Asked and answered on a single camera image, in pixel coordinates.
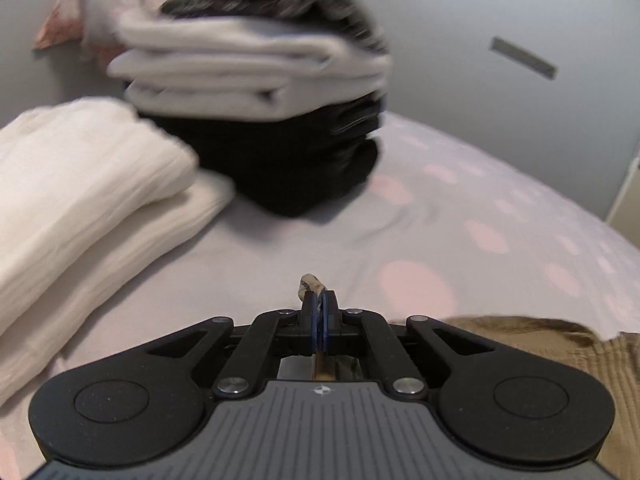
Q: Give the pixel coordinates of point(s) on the cream door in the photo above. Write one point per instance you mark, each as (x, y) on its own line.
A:
(627, 200)

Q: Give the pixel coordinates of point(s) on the black folded garment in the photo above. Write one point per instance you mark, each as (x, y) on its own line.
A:
(290, 170)

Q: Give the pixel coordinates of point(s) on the dark patterned folded garment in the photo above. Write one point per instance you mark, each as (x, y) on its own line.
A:
(320, 0)

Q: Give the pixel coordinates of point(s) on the stack of folded clothes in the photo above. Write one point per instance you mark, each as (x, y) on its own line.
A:
(225, 60)

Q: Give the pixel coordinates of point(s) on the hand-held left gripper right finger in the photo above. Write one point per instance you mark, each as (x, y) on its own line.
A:
(329, 312)

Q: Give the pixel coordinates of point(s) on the grey wall switch panel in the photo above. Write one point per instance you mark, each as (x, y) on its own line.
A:
(522, 57)

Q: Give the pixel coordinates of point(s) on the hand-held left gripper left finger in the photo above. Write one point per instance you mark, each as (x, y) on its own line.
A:
(313, 312)

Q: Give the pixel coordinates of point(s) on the brown striped pants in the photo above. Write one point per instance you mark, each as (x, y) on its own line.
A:
(575, 350)

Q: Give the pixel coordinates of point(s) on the bed with pink dotted sheet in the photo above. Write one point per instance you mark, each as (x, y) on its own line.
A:
(450, 200)

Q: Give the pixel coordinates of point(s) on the cream folded garment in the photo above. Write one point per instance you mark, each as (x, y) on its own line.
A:
(75, 200)

